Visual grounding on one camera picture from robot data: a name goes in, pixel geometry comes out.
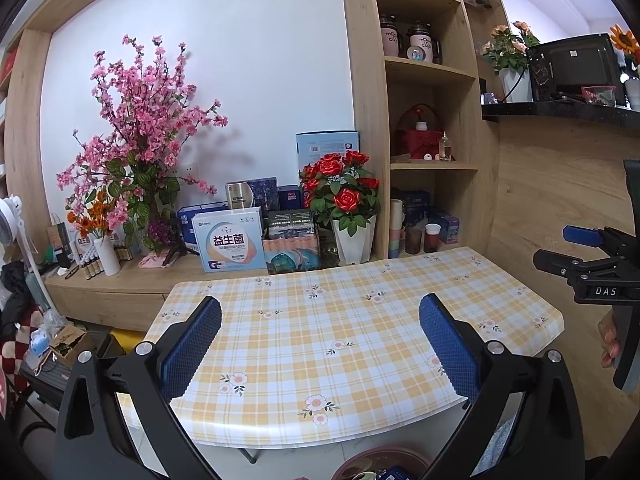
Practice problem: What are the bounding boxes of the brown paper bag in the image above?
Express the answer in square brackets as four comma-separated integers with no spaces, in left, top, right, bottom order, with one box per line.
[47,212,71,266]

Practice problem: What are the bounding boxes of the pale pink rose plant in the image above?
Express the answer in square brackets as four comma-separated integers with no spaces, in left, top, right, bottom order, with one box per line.
[482,21,541,73]

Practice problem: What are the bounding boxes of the dark blue patterned box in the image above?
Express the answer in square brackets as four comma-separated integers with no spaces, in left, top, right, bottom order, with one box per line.
[247,176,278,216]

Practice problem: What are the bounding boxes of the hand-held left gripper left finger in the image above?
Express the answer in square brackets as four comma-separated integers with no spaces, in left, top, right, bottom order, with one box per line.
[54,295,223,480]

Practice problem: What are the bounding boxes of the yellow plaid tablecloth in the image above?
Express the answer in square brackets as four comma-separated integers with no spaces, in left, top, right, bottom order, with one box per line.
[117,246,563,446]

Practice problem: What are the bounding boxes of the small black tripod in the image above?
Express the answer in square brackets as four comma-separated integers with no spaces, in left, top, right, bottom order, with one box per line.
[162,240,188,266]

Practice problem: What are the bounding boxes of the white lidded mug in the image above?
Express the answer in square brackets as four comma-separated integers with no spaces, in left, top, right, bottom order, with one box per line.
[406,21,441,65]

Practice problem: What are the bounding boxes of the purple artificial flowers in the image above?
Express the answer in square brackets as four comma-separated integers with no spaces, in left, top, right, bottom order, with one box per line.
[147,217,178,251]

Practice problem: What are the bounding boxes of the small dark blue box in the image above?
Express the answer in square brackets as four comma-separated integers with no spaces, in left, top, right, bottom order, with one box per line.
[277,185,303,211]

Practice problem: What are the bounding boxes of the white angular flower pot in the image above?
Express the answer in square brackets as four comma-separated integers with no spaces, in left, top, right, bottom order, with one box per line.
[331,215,377,266]

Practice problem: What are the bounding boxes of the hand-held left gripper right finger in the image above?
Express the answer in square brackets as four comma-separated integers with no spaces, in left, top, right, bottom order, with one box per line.
[417,292,586,480]

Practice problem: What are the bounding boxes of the brown plastic trash bin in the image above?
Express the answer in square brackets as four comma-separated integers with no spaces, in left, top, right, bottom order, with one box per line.
[332,445,431,480]

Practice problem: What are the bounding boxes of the black countertop oven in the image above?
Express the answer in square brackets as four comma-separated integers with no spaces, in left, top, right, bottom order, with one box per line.
[527,34,628,106]

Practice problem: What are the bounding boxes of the black storage box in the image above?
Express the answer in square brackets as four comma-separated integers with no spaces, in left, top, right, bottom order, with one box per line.
[20,332,126,411]

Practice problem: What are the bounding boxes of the silver box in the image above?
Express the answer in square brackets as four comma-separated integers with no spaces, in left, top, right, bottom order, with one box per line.
[225,180,253,211]

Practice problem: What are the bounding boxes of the white pastel carton box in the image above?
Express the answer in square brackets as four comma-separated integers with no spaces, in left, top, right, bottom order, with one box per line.
[191,206,264,274]

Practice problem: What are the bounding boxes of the yellow box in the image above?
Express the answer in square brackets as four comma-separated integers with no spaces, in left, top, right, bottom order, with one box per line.
[110,329,151,356]

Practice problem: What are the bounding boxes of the dark blue gift box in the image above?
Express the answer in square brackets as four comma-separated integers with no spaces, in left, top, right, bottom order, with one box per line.
[400,190,432,226]

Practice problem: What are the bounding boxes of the red basket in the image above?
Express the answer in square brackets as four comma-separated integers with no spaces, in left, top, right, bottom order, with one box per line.
[395,105,443,160]

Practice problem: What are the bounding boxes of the small light blue box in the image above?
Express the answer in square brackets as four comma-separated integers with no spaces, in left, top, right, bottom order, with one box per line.
[435,210,461,246]

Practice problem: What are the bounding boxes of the tall white vase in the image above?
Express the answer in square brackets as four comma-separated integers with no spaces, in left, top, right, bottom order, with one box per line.
[93,236,122,277]

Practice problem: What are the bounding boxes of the person's right hand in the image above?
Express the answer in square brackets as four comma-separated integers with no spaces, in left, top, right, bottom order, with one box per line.
[598,312,621,368]

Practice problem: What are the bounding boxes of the red rose artificial plant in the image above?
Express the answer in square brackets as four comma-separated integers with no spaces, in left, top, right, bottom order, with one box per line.
[299,151,381,236]

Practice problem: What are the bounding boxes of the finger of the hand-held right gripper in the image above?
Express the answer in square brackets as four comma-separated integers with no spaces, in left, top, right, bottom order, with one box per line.
[562,226,639,262]
[533,250,619,279]

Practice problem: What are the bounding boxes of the artificial sunflower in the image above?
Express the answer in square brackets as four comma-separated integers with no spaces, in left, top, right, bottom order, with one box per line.
[609,24,640,66]

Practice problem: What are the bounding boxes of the pile of clothes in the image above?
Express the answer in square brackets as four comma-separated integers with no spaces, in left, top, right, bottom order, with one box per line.
[0,260,46,401]

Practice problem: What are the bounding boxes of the wooden sideboard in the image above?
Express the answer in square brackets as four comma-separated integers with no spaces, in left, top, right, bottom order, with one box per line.
[44,255,271,333]

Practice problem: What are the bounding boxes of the fluffy light blue slipper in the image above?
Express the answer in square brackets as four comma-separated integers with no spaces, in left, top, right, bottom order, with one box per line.
[482,417,516,476]

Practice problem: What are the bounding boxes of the small white flower pot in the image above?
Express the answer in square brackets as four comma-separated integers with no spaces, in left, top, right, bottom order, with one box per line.
[500,67,533,103]

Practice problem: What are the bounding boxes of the pink blossom artificial tree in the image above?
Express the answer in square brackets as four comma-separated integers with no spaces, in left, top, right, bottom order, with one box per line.
[56,34,228,241]

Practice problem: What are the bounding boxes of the orange artificial flowers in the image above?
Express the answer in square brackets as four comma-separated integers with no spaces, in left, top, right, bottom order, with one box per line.
[67,190,108,241]

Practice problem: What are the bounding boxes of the blue white carton box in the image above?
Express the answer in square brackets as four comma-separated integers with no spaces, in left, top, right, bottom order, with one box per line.
[176,202,232,248]

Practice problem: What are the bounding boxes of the cardboard box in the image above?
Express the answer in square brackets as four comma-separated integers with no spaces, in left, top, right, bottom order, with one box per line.
[50,324,93,366]

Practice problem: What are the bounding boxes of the pink lidded mug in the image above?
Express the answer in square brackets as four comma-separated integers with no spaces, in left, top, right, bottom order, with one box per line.
[379,14,401,58]

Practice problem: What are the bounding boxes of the large light blue box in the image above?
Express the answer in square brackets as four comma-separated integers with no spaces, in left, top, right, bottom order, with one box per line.
[296,131,361,173]

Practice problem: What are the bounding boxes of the wooden shelf unit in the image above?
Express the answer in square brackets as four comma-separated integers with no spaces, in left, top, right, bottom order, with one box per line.
[340,0,501,261]

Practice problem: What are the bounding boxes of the black printed box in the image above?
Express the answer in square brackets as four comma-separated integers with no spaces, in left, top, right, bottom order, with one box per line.
[267,209,316,238]

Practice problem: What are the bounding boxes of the black stone counter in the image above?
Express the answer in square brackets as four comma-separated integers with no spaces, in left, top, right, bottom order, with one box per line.
[482,101,640,123]

